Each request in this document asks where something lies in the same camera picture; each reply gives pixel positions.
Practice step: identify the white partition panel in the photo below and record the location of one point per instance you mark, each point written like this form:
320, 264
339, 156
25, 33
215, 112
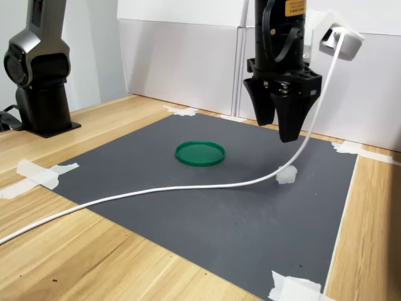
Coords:
181, 62
360, 103

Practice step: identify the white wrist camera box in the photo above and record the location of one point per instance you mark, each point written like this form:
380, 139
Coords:
351, 47

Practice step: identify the small white plastic terminal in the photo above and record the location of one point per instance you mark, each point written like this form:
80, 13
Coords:
288, 177

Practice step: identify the white tape patch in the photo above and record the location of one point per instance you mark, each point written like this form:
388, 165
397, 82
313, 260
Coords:
294, 287
233, 118
347, 147
37, 175
181, 111

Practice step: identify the dark grey mat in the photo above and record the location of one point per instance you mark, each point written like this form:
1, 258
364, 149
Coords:
219, 225

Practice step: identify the round green lid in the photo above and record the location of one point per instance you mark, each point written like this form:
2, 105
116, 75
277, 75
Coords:
200, 154

